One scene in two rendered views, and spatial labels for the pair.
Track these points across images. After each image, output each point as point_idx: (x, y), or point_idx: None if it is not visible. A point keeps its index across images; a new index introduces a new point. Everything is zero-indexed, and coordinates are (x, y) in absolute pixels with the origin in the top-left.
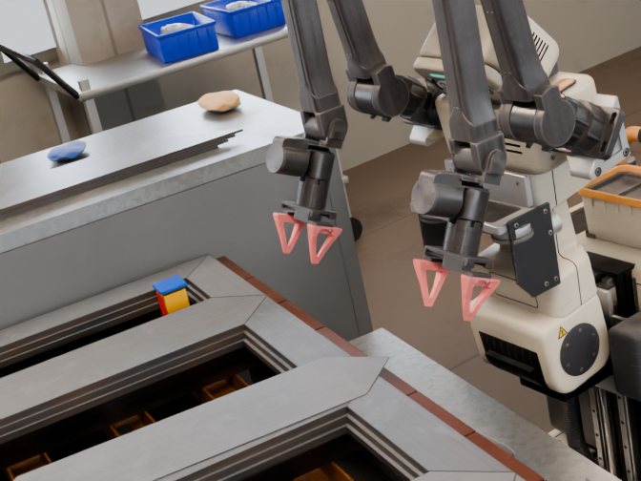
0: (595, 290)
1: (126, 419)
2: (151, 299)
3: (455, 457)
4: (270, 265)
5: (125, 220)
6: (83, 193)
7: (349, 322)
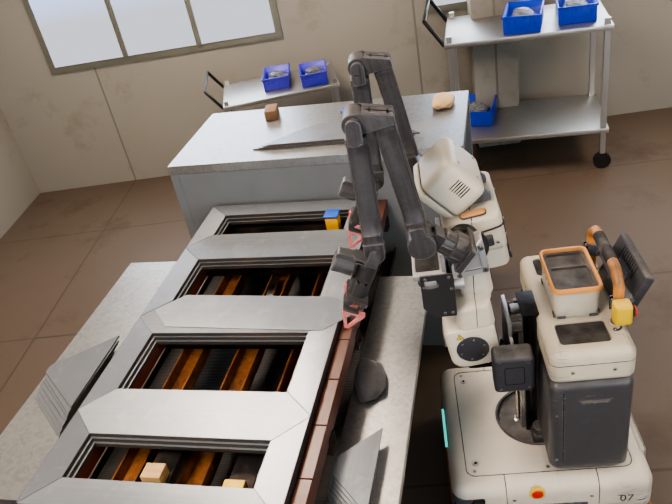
0: (490, 323)
1: None
2: None
3: (303, 391)
4: None
5: (334, 168)
6: (324, 145)
7: None
